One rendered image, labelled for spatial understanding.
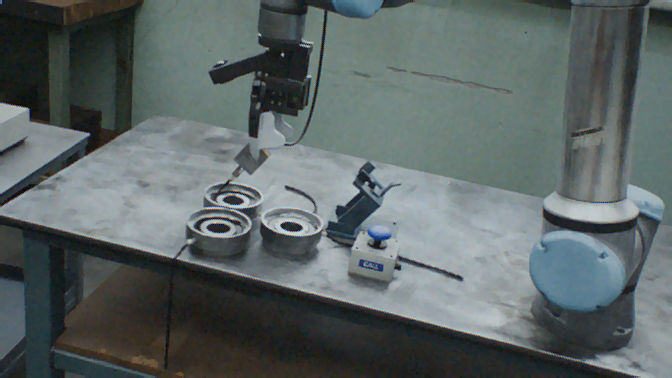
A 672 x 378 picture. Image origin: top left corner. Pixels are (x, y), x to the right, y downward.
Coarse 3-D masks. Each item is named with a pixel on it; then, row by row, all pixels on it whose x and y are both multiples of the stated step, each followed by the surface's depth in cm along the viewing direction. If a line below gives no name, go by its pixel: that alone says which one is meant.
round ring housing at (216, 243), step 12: (192, 216) 120; (204, 216) 122; (228, 216) 123; (240, 216) 122; (192, 228) 115; (204, 228) 118; (216, 228) 121; (228, 228) 121; (204, 240) 114; (216, 240) 114; (228, 240) 115; (240, 240) 116; (204, 252) 116; (216, 252) 116; (228, 252) 116; (240, 252) 118
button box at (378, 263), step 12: (360, 240) 119; (372, 240) 119; (384, 240) 120; (396, 240) 121; (360, 252) 116; (372, 252) 116; (384, 252) 116; (396, 252) 117; (360, 264) 116; (372, 264) 116; (384, 264) 115; (396, 264) 118; (372, 276) 117; (384, 276) 116
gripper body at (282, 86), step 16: (272, 48) 114; (288, 48) 114; (304, 48) 114; (272, 64) 116; (288, 64) 116; (304, 64) 115; (256, 80) 116; (272, 80) 116; (288, 80) 117; (304, 80) 116; (272, 96) 118; (288, 96) 116; (304, 96) 120; (288, 112) 117
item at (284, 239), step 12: (264, 216) 123; (276, 216) 126; (288, 216) 127; (300, 216) 127; (312, 216) 126; (264, 228) 120; (276, 228) 122; (288, 228) 125; (300, 228) 125; (264, 240) 122; (276, 240) 119; (288, 240) 118; (300, 240) 119; (312, 240) 120; (288, 252) 120; (300, 252) 120
